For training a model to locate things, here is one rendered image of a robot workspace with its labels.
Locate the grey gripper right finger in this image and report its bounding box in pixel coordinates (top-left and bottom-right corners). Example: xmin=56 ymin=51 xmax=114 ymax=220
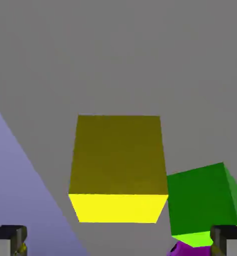
xmin=209 ymin=224 xmax=237 ymax=256

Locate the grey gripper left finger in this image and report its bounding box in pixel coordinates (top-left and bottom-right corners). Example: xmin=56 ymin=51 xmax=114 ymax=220
xmin=0 ymin=224 xmax=28 ymax=256

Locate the small purple cube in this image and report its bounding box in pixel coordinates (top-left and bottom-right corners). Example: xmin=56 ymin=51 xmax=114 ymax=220
xmin=166 ymin=240 xmax=213 ymax=256

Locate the large green box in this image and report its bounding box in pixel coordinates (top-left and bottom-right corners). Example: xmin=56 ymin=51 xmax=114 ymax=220
xmin=166 ymin=161 xmax=237 ymax=248

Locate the large yellow box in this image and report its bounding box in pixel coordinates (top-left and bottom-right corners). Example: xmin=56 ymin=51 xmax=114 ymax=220
xmin=67 ymin=114 xmax=169 ymax=224

